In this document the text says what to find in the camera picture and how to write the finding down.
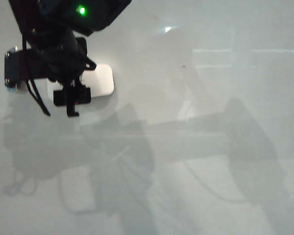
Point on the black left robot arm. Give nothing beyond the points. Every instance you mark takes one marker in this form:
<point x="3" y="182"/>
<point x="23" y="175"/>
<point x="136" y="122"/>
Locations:
<point x="100" y="14"/>

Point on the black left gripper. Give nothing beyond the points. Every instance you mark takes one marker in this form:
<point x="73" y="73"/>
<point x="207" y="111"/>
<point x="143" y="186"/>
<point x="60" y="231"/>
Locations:
<point x="58" y="56"/>

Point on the wrist camera with silver fins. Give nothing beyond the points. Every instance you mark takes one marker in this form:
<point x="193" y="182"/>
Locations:
<point x="11" y="68"/>

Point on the glossy white whiteboard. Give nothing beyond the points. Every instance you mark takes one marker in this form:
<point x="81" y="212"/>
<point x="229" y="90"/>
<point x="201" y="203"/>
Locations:
<point x="210" y="171"/>

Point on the white whiteboard eraser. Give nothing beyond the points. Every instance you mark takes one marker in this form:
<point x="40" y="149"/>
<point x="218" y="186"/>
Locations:
<point x="100" y="80"/>

